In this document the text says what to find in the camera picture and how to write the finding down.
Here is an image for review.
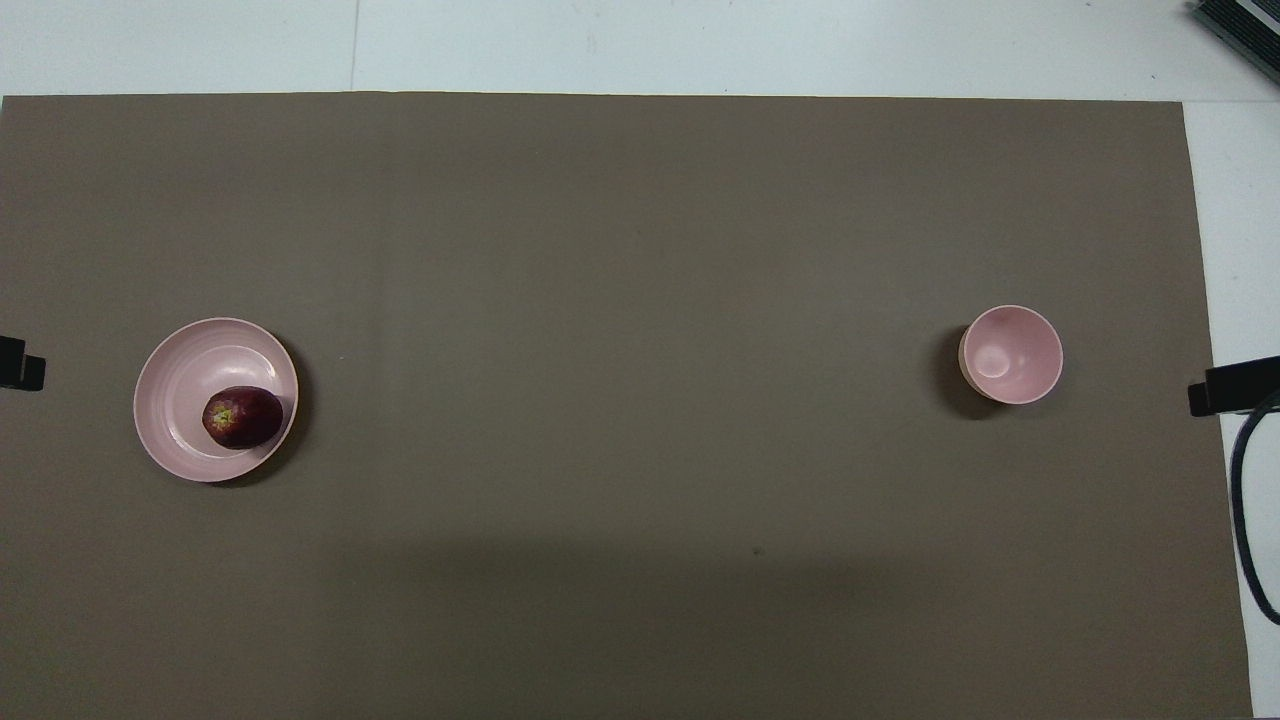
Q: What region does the dark red apple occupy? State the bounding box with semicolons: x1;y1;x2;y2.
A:
202;386;284;450

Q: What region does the pink plate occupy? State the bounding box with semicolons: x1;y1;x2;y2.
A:
133;317;300;484

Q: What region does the pink bowl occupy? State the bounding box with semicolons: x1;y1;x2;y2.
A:
958;305;1064;406

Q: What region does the dark ribbed device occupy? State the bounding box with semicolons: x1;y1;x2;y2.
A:
1190;0;1280;87

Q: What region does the brown table mat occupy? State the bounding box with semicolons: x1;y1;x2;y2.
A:
0;92;1253;720

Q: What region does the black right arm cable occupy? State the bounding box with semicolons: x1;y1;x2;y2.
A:
1229;388;1280;627

